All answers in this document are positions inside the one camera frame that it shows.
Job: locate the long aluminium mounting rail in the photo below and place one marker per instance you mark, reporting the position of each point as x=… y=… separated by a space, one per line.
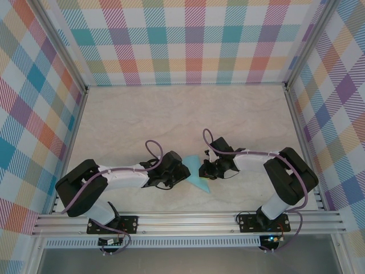
x=185 y=224

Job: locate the black controller board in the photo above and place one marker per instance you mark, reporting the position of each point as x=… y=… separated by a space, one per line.
x=108 y=242

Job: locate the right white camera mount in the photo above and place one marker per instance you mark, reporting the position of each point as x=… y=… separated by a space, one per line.
x=207 y=154

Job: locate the aluminium frame post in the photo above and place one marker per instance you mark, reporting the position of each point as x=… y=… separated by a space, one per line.
x=59 y=42
x=310 y=42

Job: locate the light blue paper sheet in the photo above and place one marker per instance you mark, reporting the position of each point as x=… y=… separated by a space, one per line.
x=194 y=168

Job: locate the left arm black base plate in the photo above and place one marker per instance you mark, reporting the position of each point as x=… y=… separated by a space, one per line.
x=129 y=224

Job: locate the right black wrist camera box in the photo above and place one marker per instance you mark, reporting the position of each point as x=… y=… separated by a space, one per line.
x=207 y=169

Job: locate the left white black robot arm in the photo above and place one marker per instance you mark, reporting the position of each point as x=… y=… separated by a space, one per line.
x=80 y=191

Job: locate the grey metal sheet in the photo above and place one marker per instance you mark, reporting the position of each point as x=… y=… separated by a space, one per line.
x=185 y=262

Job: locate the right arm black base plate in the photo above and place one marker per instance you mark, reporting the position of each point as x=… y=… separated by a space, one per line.
x=248 y=224

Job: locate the controller board with green light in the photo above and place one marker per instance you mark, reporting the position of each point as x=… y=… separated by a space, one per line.
x=271 y=239

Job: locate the left black wrist camera box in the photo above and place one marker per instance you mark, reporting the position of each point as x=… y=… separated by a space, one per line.
x=183 y=172

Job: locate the aluminium table edge rail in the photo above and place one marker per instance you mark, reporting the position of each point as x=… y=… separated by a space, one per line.
x=71 y=142
x=302 y=142

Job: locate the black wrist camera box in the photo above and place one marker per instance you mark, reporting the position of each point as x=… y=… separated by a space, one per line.
x=207 y=169
x=183 y=172

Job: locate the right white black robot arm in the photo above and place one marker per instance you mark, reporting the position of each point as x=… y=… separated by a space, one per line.
x=291 y=179

